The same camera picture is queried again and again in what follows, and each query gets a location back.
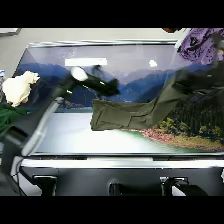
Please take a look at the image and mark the olive green pants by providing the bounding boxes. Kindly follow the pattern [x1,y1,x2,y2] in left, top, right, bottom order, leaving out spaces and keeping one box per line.
[90,67,205,132]

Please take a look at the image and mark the cream garment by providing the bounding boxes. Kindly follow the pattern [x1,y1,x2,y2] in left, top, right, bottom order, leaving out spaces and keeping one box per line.
[1,70,41,108]

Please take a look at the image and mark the dark green garment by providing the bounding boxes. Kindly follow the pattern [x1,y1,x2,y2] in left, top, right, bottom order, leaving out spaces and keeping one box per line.
[0,105,29,134]

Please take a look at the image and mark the purple patterned garment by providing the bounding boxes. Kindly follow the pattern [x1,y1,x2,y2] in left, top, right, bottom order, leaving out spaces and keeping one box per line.
[177,28,224,66]

